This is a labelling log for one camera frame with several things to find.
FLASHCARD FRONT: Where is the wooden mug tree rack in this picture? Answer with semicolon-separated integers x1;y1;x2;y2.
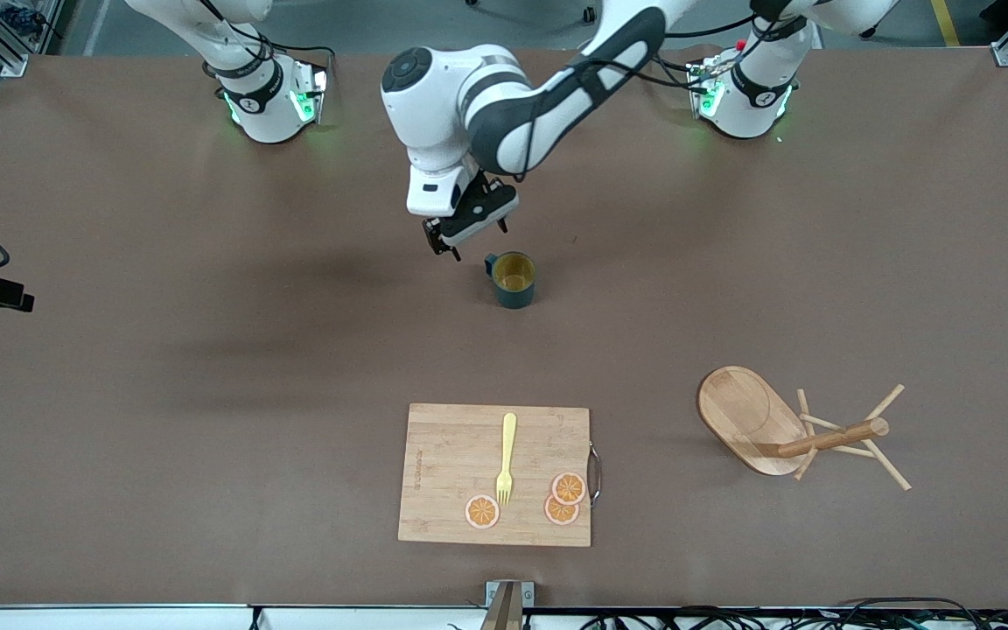
697;366;913;492

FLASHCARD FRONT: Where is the teal mug with yellow inside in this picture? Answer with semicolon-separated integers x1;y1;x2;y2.
484;251;537;309

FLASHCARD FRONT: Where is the yellow plastic fork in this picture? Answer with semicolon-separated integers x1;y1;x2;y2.
495;413;518;506

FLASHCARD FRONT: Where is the black cable bundle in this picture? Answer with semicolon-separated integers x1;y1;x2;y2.
578;598;1008;630

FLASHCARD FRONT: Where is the metal table edge bracket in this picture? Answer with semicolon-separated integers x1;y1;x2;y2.
485;580;536;630

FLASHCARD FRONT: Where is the bamboo cutting board, metal handle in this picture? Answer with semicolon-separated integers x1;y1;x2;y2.
397;402;603;549

